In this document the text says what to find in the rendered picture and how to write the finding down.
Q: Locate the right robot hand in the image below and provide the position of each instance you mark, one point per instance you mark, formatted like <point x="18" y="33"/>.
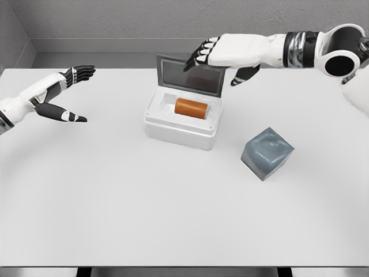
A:
<point x="227" y="50"/>

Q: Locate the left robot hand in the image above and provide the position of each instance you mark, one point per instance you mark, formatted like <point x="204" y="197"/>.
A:
<point x="54" y="86"/>

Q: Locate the grey hinged box lid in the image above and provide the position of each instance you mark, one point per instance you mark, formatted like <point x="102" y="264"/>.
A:
<point x="190" y="75"/>

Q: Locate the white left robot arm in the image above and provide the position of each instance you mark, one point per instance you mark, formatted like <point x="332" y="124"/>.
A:
<point x="14" y="108"/>

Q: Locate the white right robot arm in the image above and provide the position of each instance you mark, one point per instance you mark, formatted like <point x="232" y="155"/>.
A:
<point x="323" y="52"/>

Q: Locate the orange cylinder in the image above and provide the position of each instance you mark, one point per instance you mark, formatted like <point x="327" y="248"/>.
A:
<point x="191" y="108"/>

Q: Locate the white box base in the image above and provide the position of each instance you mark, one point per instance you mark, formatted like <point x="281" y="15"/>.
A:
<point x="181" y="121"/>

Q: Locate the grey cube block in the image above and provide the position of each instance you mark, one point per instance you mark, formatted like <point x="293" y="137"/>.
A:
<point x="266" y="153"/>

